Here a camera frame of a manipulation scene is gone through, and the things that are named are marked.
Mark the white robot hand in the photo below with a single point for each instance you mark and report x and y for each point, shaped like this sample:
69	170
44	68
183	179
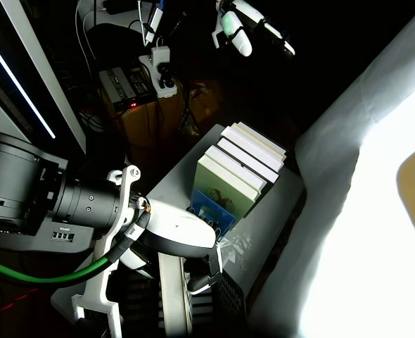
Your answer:
179	229
241	35

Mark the beige book plain spine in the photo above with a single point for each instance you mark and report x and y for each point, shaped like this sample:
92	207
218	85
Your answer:
172	299

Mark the pale green book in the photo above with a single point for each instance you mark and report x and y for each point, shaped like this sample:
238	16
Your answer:
225	190

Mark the white power adapter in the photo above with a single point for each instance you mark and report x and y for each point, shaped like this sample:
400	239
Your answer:
161	54

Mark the silver usb hub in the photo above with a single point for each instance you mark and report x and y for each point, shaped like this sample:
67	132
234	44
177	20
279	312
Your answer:
154	21

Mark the white power strip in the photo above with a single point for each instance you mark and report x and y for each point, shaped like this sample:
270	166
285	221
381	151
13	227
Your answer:
165	89

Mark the black book LET IT BE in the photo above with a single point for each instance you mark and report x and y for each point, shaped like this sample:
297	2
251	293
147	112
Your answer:
249	160

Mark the black book CENTURY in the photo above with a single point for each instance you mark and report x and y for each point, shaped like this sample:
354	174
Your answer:
263	136

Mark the white book K spine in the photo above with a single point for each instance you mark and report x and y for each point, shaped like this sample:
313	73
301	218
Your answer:
253	149

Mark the brown cardboard box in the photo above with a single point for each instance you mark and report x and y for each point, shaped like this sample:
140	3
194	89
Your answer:
147	123

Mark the cream book yellowish spine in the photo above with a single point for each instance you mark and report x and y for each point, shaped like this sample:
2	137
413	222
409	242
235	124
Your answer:
263	145

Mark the black device box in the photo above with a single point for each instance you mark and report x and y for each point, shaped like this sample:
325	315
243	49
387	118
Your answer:
123	84

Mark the white backdrop cloth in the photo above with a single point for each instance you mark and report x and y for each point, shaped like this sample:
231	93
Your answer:
351	246

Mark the white panel with light strip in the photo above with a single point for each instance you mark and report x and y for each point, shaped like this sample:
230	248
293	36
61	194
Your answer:
47	74

